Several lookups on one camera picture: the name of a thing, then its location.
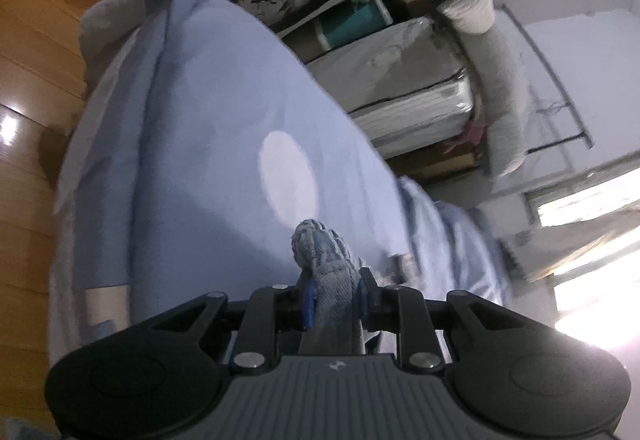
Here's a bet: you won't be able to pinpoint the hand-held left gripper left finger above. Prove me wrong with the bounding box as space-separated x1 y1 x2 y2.
150 268 319 373

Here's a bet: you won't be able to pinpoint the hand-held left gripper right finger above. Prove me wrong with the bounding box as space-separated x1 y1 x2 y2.
353 267 532 373

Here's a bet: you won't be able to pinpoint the blue-grey drawstring pants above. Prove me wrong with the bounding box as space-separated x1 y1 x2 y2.
291 219 387 357

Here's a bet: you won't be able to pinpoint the crumpled blue quilt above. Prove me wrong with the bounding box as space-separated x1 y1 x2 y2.
399 177 516 313

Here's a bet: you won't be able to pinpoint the pink cloth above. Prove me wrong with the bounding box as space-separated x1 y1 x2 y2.
442 117 487 153

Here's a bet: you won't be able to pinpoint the bed with blue sheet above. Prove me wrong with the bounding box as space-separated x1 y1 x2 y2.
47 0 516 366

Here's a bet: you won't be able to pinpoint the plastic-wrapped mattress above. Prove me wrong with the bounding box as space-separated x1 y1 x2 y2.
305 17 476 157

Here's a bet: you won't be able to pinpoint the window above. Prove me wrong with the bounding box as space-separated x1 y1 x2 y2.
522 159 640 346

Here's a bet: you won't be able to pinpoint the grey fuzzy rolled blanket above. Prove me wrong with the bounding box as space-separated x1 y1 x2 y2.
459 17 532 179

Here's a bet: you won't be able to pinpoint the teal storage bag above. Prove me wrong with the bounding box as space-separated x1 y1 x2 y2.
316 0 397 50

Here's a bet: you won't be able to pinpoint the rolled white and teal towel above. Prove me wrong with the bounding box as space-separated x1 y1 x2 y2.
431 0 497 37

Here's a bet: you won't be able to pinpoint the metal rack frame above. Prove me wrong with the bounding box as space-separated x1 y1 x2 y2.
499 2 594 157

